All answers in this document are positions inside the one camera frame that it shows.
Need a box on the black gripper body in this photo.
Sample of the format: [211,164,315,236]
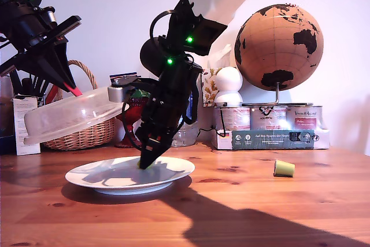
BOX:
[135,82,194,143]
[0,8,82,76]

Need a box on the green capsule lid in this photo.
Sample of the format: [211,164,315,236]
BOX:
[136,160,156,171]

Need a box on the clear plastic dome pink handle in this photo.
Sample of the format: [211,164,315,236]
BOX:
[23,82,130,146]

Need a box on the white ceramic plate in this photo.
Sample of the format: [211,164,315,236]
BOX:
[64,156,196,196]

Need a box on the red utensil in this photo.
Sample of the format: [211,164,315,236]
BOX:
[45,84,64,104]

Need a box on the red glass goblet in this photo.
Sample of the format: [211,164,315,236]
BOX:
[114,96,150,148]

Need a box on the large clear water bottle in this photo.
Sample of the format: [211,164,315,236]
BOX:
[170,89,199,148]

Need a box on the green foil packet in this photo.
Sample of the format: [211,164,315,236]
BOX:
[129,89,151,99]

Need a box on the black stick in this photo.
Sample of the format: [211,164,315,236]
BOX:
[10,70,23,96]

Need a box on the leaf print tissue box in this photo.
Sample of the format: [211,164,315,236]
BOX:
[201,68,223,108]

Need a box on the blue Ciobar box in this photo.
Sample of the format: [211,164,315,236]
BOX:
[109,71,142,86]

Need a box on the white tin pink label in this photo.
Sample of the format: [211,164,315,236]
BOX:
[213,106,251,131]

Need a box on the white printed carton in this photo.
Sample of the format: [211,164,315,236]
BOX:
[12,95,41,156]

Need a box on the white tissue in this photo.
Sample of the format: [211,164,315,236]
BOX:
[206,43,234,70]

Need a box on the dark brown box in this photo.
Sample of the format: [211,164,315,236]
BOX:
[0,96,14,155]

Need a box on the cardboard tin tray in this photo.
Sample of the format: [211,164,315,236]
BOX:
[210,127,330,151]

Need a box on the white tin black scribble label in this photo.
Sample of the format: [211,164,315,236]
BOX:
[250,105,287,131]

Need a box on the cork globe on stand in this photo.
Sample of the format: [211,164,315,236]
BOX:
[233,3,324,106]

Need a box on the black camera cable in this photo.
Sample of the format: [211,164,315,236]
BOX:
[120,101,145,152]

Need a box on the wicker basket with handle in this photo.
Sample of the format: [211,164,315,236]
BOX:
[43,60,116,152]

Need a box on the thin black power cable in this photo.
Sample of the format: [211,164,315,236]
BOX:
[196,108,231,139]

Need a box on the white round security camera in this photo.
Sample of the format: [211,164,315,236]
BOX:
[213,67,243,108]

